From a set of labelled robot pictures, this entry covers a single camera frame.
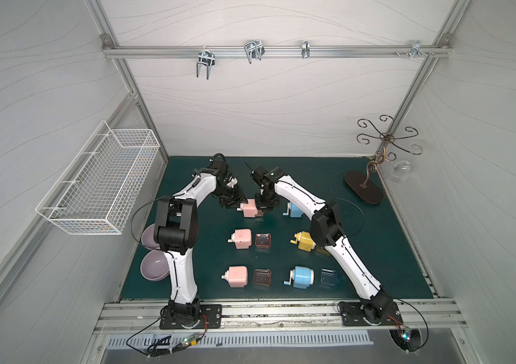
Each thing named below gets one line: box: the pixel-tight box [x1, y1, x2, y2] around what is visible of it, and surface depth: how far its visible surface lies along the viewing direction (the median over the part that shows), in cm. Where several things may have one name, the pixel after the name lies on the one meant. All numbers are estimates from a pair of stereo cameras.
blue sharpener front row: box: [283, 266, 315, 289], surface depth 77 cm
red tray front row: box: [253, 268, 272, 287], surface depth 83 cm
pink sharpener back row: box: [235, 198, 258, 218], surface depth 95 cm
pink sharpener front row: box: [220, 266, 249, 288], surface depth 78 cm
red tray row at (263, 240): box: [254, 232, 272, 249], surface depth 92 cm
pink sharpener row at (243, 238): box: [227, 229, 252, 250], surface depth 87 cm
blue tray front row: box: [320, 268, 337, 288], surface depth 84 cm
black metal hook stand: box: [344, 114, 423, 205], surface depth 92 cm
